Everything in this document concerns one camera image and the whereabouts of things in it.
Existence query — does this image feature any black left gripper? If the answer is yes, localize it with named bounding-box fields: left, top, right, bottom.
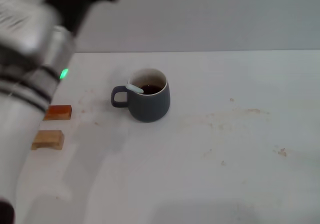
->
left=44, top=0, right=121, bottom=36

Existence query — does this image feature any blue handled metal spoon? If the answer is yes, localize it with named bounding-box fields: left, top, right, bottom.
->
left=125, top=83, right=145, bottom=94

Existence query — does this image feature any dark grey ceramic cup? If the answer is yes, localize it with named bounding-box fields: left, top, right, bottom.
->
left=110, top=67, right=171, bottom=123

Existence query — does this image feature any reddish brown wooden block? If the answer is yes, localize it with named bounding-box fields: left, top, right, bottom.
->
left=42, top=104, right=73, bottom=121

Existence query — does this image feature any light tan wooden block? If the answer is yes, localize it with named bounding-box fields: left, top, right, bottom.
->
left=31, top=129, right=65, bottom=151

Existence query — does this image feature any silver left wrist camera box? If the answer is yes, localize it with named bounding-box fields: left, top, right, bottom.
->
left=0, top=0, right=61, bottom=57

